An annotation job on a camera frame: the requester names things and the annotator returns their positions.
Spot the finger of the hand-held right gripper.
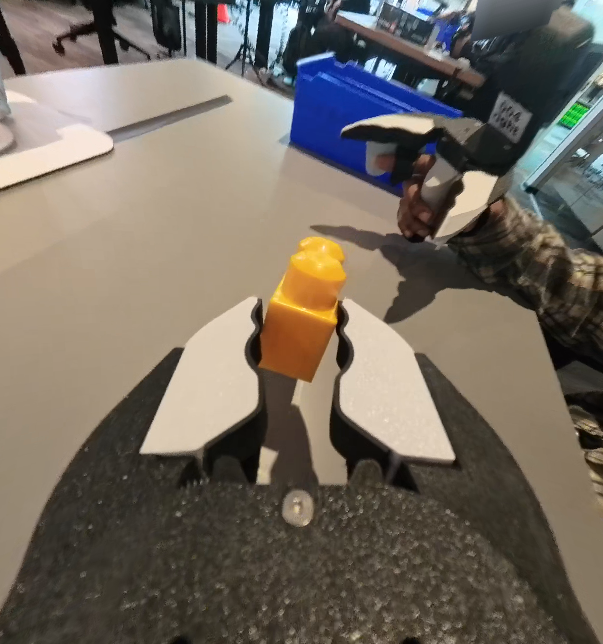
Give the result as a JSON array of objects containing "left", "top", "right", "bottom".
[
  {"left": 341, "top": 114, "right": 465, "bottom": 152},
  {"left": 435, "top": 168, "right": 514, "bottom": 239}
]

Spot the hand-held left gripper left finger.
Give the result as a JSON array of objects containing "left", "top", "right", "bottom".
[{"left": 140, "top": 297, "right": 268, "bottom": 476}]

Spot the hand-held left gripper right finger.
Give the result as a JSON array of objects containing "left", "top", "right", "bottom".
[{"left": 330, "top": 298, "right": 456, "bottom": 479}]

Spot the yellow two-stud toy block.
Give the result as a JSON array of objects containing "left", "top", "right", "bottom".
[{"left": 258, "top": 236, "right": 346, "bottom": 383}]

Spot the person's right forearm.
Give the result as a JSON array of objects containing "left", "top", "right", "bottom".
[{"left": 447, "top": 194, "right": 603, "bottom": 363}]

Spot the person's right hand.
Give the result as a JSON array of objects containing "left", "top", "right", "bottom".
[{"left": 374, "top": 152, "right": 437, "bottom": 243}]

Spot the blue plastic bin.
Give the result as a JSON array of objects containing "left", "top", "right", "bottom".
[{"left": 290, "top": 50, "right": 465, "bottom": 198}]

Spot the black tripod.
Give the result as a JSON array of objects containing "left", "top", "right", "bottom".
[{"left": 225, "top": 28, "right": 263, "bottom": 77}]

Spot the white metal tablet stand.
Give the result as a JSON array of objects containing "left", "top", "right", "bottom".
[{"left": 0, "top": 0, "right": 115, "bottom": 197}]

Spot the black office chair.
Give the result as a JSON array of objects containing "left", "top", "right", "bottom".
[{"left": 52, "top": 0, "right": 151, "bottom": 63}]

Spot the dark table cable channel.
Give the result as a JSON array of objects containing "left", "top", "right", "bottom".
[{"left": 107, "top": 95, "right": 233, "bottom": 143}]

